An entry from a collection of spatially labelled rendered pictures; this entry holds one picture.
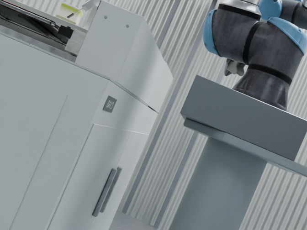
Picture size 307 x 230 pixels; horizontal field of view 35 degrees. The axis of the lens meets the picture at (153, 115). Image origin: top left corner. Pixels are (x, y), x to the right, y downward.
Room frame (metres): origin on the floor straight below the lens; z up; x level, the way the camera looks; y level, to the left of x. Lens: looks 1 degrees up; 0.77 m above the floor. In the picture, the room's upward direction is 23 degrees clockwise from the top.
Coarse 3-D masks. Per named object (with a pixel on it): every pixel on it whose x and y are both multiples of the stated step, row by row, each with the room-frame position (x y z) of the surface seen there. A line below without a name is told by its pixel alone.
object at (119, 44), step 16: (96, 16) 0.95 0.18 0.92; (112, 16) 0.95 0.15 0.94; (128, 16) 0.95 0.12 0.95; (96, 32) 0.95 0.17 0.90; (112, 32) 0.95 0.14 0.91; (128, 32) 0.95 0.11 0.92; (144, 32) 1.01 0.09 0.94; (80, 48) 0.96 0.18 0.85; (96, 48) 0.95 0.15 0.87; (112, 48) 0.95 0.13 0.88; (128, 48) 0.94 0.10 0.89; (144, 48) 1.07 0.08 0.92; (80, 64) 0.95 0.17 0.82; (96, 64) 0.95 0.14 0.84; (112, 64) 0.95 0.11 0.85; (128, 64) 0.99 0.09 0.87; (144, 64) 1.15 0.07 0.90; (160, 64) 1.39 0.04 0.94; (128, 80) 1.05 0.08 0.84; (144, 80) 1.25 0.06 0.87; (144, 96) 1.35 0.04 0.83
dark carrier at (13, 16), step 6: (0, 6) 1.22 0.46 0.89; (0, 12) 1.38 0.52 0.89; (6, 12) 1.31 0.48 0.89; (12, 12) 1.24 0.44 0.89; (6, 18) 1.49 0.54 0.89; (12, 18) 1.41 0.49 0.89; (18, 18) 1.33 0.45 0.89; (24, 24) 1.43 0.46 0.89; (42, 24) 1.22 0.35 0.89; (36, 30) 1.46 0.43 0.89; (48, 30) 1.30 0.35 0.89; (54, 30) 1.23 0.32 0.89; (60, 36) 1.32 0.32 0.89; (66, 42) 1.44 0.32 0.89
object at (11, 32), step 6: (0, 30) 1.20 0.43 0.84; (6, 30) 1.19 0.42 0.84; (12, 30) 1.19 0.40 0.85; (12, 36) 1.19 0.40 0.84; (18, 36) 1.19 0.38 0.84; (24, 36) 1.19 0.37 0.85; (30, 42) 1.19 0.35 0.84; (36, 42) 1.18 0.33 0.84; (42, 42) 1.18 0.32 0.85; (42, 48) 1.18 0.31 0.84; (48, 48) 1.18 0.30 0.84; (54, 48) 1.18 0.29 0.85; (60, 54) 1.18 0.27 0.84; (66, 54) 1.17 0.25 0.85; (72, 60) 1.17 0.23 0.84
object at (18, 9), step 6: (0, 0) 1.14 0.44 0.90; (6, 6) 1.14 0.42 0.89; (12, 6) 1.13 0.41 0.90; (18, 6) 1.14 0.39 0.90; (18, 12) 1.14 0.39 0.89; (24, 12) 1.13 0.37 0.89; (30, 12) 1.13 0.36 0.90; (36, 18) 1.13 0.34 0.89; (42, 18) 1.13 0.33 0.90; (48, 24) 1.13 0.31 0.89; (54, 24) 1.12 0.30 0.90
